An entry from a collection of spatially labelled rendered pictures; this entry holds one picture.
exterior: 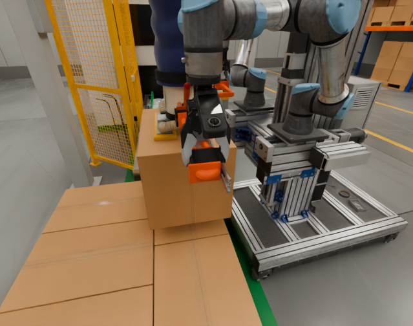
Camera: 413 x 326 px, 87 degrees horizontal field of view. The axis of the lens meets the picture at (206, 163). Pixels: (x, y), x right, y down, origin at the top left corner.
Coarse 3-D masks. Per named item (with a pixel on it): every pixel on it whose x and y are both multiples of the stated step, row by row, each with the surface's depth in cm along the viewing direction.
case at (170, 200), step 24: (144, 120) 116; (144, 144) 92; (168, 144) 92; (216, 144) 92; (144, 168) 86; (168, 168) 88; (144, 192) 92; (168, 192) 94; (192, 192) 97; (216, 192) 100; (168, 216) 101; (192, 216) 104; (216, 216) 108
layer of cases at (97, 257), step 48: (96, 192) 148; (48, 240) 114; (96, 240) 114; (144, 240) 114; (192, 240) 114; (48, 288) 93; (96, 288) 93; (144, 288) 93; (192, 288) 93; (240, 288) 93
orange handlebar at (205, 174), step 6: (222, 84) 128; (228, 90) 116; (222, 96) 110; (228, 96) 111; (180, 102) 96; (204, 144) 61; (216, 168) 50; (198, 174) 49; (204, 174) 49; (210, 174) 49; (216, 174) 49
